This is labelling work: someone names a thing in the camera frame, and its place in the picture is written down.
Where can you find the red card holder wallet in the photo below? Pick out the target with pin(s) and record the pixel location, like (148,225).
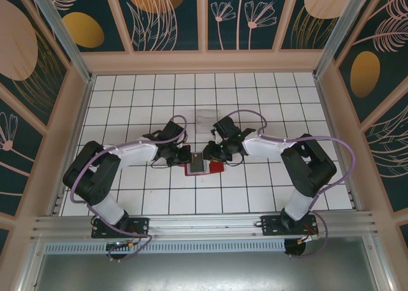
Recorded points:
(217,167)

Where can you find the clear acrylic card stand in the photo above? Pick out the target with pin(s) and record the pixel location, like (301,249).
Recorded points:
(207,120)

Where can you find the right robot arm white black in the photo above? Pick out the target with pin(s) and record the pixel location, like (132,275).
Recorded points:
(264,146)

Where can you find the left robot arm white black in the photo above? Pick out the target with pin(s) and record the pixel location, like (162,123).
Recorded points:
(134,151)

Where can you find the yellow power connector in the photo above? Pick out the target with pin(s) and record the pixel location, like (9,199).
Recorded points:
(131,246)
(301,241)

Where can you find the grey metal sheet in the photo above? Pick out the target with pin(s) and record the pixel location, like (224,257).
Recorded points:
(204,272)

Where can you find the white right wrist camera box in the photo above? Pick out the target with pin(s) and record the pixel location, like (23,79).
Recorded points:
(216,137)

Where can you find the aluminium profile rail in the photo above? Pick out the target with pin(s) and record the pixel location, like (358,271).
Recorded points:
(204,224)

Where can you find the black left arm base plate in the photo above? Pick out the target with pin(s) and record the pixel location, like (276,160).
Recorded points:
(140,225)

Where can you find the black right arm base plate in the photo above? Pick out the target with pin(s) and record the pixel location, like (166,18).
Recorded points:
(271,225)

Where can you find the aluminium frame post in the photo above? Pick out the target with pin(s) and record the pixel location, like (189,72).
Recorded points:
(63,36)
(338,33)

